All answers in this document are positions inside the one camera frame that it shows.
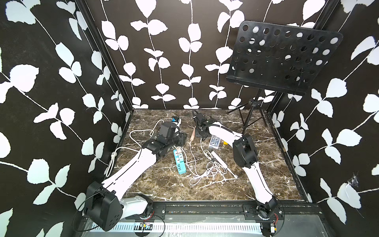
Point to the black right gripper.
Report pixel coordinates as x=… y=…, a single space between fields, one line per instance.
x=197 y=135

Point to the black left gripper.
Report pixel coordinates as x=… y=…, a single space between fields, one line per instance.
x=182 y=138

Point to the pink electric toothbrush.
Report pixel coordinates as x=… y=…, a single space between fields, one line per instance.
x=192 y=135

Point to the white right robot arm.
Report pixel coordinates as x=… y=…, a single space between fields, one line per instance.
x=245 y=156

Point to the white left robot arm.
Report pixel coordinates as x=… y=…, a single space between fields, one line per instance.
x=105 y=204

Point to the teal power strip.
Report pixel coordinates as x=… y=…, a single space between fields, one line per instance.
x=180 y=163

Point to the blue playing card box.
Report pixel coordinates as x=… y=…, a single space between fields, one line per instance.
x=214 y=142

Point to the black music stand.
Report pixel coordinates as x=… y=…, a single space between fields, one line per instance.
x=280 y=58

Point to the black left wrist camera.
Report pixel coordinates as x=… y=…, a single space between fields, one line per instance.
x=167 y=129

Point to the black front rail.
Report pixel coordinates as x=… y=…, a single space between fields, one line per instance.
x=161 y=209

